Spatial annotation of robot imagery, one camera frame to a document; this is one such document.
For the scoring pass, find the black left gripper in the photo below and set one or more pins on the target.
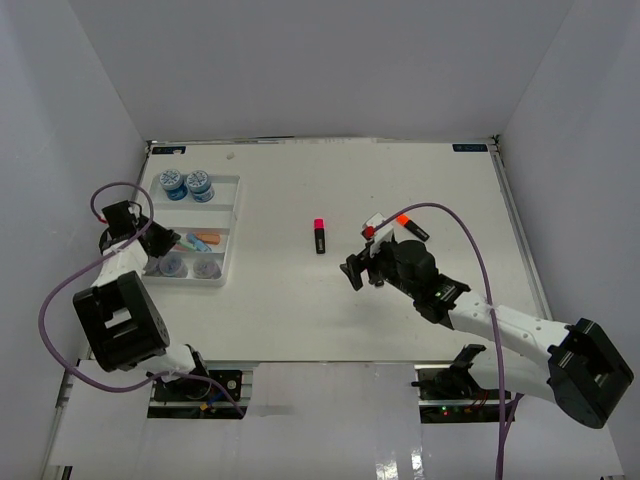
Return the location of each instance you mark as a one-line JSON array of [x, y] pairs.
[[168, 238]]

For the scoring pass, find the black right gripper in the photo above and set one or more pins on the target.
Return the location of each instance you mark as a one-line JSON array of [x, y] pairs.
[[356, 264]]

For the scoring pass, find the clear jar of clips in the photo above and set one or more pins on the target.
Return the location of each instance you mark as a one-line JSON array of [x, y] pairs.
[[170, 266]]

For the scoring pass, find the blue stapler case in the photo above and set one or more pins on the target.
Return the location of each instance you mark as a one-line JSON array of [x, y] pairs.
[[197, 243]]

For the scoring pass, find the pink cap black highlighter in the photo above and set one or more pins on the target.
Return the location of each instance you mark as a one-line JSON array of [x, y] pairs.
[[319, 236]]

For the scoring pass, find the blue lidded jar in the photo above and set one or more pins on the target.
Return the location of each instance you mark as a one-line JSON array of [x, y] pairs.
[[172, 183], [199, 185]]

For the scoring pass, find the orange cap black highlighter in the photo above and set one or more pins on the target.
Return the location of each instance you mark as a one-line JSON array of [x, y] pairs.
[[408, 224]]

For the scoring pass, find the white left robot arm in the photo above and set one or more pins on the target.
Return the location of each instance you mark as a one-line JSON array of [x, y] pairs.
[[124, 328]]

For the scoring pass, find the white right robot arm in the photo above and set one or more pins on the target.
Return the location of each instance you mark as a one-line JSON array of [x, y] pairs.
[[574, 366]]

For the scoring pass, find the white compartment tray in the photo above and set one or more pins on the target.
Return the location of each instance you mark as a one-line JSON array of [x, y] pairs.
[[202, 255]]

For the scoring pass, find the left blue table label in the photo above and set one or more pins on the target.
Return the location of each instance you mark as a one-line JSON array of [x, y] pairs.
[[168, 150]]

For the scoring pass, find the blue table label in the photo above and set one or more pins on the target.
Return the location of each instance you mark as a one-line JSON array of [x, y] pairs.
[[168, 150], [469, 147]]

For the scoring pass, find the right blue table label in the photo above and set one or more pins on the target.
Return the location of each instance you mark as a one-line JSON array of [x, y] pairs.
[[469, 147]]

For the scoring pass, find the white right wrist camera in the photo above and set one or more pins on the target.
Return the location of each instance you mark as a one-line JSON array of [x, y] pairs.
[[376, 230]]

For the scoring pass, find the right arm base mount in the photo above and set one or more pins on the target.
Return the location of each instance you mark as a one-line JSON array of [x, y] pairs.
[[449, 394]]

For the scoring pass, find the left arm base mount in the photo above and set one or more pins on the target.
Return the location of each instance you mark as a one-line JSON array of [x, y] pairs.
[[188, 399]]

